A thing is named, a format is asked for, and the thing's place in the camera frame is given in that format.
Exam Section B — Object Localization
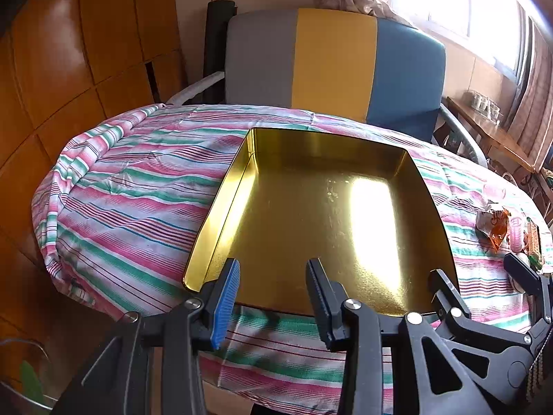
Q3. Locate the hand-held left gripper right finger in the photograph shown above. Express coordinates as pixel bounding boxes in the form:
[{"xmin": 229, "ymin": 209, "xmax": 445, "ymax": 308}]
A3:
[{"xmin": 305, "ymin": 258, "xmax": 497, "ymax": 415}]

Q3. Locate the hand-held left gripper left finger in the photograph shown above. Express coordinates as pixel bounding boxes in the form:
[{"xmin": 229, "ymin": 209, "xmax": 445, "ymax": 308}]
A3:
[{"xmin": 52, "ymin": 258, "xmax": 241, "ymax": 415}]

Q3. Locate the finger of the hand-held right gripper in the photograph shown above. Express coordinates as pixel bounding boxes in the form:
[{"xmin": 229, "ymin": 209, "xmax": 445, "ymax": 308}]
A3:
[
  {"xmin": 427, "ymin": 269, "xmax": 534, "ymax": 398},
  {"xmin": 503, "ymin": 252, "xmax": 553, "ymax": 351}
]

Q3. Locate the gold tin tray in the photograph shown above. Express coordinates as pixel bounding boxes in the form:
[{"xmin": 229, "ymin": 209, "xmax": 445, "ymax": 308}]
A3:
[{"xmin": 182, "ymin": 128, "xmax": 459, "ymax": 317}]

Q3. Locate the green yellow patterned box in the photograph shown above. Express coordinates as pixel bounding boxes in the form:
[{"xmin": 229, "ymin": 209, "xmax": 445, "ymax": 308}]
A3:
[{"xmin": 525, "ymin": 218, "xmax": 544, "ymax": 269}]

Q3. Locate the small pink bottle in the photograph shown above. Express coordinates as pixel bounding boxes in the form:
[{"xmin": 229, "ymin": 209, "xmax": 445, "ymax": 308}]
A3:
[{"xmin": 507, "ymin": 216, "xmax": 528, "ymax": 253}]

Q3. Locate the white orange snack wrapper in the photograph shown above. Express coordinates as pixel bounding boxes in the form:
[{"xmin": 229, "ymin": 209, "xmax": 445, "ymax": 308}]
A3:
[{"xmin": 475, "ymin": 203, "xmax": 511, "ymax": 253}]

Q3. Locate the treadle sewing table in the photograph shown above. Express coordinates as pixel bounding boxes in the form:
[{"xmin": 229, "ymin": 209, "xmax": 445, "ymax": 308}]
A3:
[{"xmin": 514, "ymin": 168, "xmax": 553, "ymax": 225}]

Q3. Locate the striped tablecloth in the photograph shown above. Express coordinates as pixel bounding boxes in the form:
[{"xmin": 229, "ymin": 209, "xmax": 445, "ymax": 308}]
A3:
[{"xmin": 31, "ymin": 104, "xmax": 553, "ymax": 415}]

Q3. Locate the wooden side table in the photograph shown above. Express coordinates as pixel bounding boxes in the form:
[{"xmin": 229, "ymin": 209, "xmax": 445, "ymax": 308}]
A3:
[{"xmin": 445, "ymin": 95, "xmax": 541, "ymax": 174}]

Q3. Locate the potted green plant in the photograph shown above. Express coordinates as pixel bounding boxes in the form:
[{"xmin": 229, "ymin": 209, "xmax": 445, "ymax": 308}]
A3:
[{"xmin": 0, "ymin": 357, "xmax": 53, "ymax": 415}]

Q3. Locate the grey yellow blue chair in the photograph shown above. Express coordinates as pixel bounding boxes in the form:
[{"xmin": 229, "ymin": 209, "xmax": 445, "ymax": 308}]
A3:
[{"xmin": 166, "ymin": 7, "xmax": 491, "ymax": 167}]

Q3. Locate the black rolled mat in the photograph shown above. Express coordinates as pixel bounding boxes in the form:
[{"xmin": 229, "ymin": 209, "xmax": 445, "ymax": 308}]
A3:
[{"xmin": 203, "ymin": 0, "xmax": 238, "ymax": 104}]

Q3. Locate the window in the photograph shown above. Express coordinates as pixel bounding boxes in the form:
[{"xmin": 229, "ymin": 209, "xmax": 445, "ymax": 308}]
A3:
[{"xmin": 389, "ymin": 0, "xmax": 532, "ymax": 83}]

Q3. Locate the wooden panelled cabinet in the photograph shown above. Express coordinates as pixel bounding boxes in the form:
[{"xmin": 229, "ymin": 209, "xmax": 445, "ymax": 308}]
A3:
[{"xmin": 0, "ymin": 0, "xmax": 191, "ymax": 398}]

